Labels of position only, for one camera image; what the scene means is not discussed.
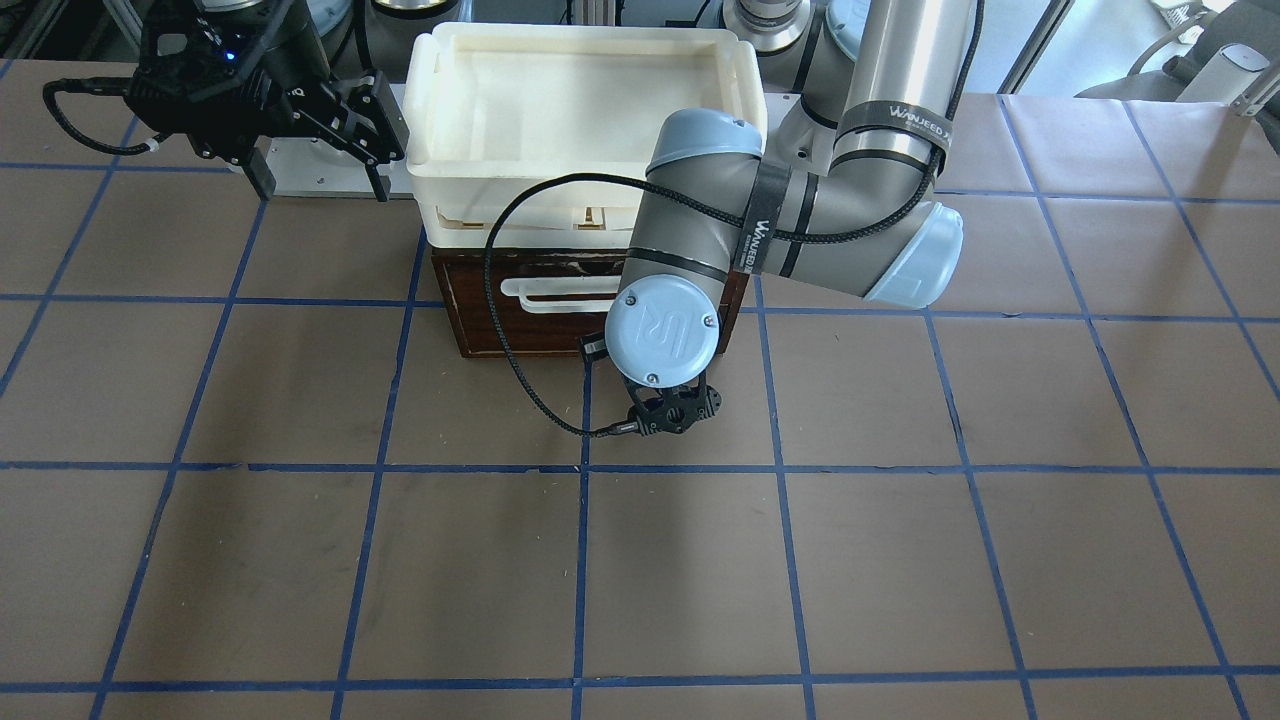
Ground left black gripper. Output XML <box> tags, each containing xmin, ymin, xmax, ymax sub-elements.
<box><xmin>623</xmin><ymin>372</ymin><xmax>722</xmax><ymax>436</ymax></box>

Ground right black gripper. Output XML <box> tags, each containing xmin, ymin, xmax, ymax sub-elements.
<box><xmin>125</xmin><ymin>1</ymin><xmax>410</xmax><ymax>202</ymax></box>

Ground wooden drawer with white handle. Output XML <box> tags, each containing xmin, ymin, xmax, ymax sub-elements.
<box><xmin>445</xmin><ymin>263</ymin><xmax>746</xmax><ymax>354</ymax></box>

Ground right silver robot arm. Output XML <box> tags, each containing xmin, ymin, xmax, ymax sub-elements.
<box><xmin>122</xmin><ymin>1</ymin><xmax>468</xmax><ymax>201</ymax></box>

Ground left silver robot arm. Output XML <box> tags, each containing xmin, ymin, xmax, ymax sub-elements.
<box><xmin>603</xmin><ymin>1</ymin><xmax>984</xmax><ymax>436</ymax></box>

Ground dark brown drawer cabinet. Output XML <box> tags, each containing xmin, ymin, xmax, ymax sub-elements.
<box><xmin>430</xmin><ymin>243</ymin><xmax>753</xmax><ymax>359</ymax></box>

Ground white plastic tray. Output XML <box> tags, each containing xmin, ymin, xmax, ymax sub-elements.
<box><xmin>402</xmin><ymin>22</ymin><xmax>768</xmax><ymax>251</ymax></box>

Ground brown paper table mat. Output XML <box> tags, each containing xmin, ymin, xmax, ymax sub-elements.
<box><xmin>3</xmin><ymin>60</ymin><xmax>1277</xmax><ymax>719</ymax></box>

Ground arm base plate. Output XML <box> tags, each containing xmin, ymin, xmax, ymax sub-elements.
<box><xmin>256</xmin><ymin>138</ymin><xmax>412</xmax><ymax>200</ymax></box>
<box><xmin>764</xmin><ymin>91</ymin><xmax>835</xmax><ymax>158</ymax></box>

